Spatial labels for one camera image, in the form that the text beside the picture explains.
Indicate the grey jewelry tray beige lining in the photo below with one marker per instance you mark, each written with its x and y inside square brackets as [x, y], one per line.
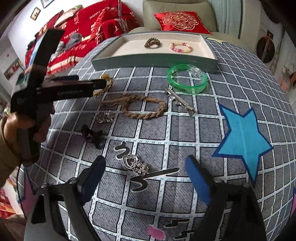
[150, 62]

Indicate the beige green armchair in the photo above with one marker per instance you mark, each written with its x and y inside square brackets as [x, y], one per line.
[150, 7]

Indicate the white washing machine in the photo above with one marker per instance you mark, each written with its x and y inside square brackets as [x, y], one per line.
[266, 48]

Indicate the dark grey garment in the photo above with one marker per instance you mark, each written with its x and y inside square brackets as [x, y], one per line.
[74, 40]

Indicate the red embroidered cushion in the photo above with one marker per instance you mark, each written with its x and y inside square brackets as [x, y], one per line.
[182, 22]

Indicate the black claw hair clip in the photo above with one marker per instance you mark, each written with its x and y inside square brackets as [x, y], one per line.
[97, 141]

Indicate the person's left forearm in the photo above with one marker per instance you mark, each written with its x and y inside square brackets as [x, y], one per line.
[9, 160]

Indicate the light grey garment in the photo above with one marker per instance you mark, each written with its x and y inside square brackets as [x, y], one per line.
[60, 48]

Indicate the silver heart brooch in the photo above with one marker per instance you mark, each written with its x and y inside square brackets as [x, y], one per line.
[130, 162]

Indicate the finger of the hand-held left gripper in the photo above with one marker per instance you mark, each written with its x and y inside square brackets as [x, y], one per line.
[92, 83]
[74, 93]

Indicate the red blanket covered sofa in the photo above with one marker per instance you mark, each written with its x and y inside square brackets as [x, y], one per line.
[104, 14]

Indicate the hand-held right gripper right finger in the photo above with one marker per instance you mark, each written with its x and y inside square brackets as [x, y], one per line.
[198, 178]

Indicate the green translucent bangle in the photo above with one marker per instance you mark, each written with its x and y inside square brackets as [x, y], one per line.
[185, 89]

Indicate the silver rhinestone hair clip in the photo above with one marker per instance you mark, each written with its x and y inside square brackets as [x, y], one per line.
[178, 100]

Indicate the pink clothes hangers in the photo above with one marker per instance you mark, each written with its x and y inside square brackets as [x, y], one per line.
[289, 78]

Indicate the silver flexible lamp pole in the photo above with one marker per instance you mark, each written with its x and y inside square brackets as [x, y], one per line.
[121, 16]

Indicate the black picture frame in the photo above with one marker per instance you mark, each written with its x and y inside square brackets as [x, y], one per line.
[35, 12]
[47, 2]

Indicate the printed photo pillow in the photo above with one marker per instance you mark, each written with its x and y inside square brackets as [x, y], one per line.
[68, 16]

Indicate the pale blue curtain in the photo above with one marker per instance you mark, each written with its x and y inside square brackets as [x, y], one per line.
[226, 16]

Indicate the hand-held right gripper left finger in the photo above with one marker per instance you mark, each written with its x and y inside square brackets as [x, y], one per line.
[94, 178]

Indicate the small wall picture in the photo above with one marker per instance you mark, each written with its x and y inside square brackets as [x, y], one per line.
[12, 69]

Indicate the person's left hand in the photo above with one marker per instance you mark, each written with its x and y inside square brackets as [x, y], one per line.
[44, 125]

